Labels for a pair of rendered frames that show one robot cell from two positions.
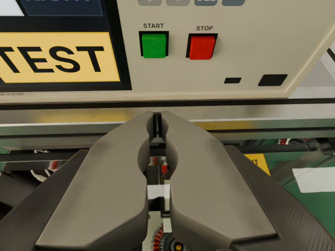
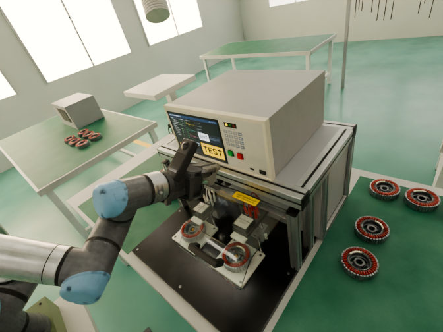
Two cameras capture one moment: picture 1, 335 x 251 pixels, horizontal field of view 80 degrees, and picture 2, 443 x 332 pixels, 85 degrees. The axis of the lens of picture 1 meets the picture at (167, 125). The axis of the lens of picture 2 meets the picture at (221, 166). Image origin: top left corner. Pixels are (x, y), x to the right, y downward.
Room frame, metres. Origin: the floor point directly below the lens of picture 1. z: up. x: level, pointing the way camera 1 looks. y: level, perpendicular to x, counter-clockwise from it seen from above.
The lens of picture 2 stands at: (-0.28, -0.50, 1.60)
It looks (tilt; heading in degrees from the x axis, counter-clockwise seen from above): 35 degrees down; 54
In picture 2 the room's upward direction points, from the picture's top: 15 degrees counter-clockwise
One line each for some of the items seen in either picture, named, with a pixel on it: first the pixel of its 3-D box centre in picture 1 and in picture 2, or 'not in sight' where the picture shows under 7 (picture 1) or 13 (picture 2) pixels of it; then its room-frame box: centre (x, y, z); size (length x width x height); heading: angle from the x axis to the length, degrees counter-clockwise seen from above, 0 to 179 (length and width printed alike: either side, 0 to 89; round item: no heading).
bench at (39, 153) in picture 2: not in sight; (85, 161); (0.00, 2.47, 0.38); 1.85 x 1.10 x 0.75; 95
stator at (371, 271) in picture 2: not in sight; (358, 263); (0.27, -0.37, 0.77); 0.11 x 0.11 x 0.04
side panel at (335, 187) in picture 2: not in sight; (335, 187); (0.43, -0.20, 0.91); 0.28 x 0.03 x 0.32; 5
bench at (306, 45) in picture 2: not in sight; (263, 68); (3.17, 2.32, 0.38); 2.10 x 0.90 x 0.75; 95
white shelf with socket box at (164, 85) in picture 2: not in sight; (169, 114); (0.50, 1.04, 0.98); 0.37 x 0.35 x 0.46; 95
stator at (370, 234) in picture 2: not in sight; (371, 229); (0.43, -0.35, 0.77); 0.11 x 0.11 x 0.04
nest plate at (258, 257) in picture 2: not in sight; (237, 260); (0.02, -0.03, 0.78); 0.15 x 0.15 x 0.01; 5
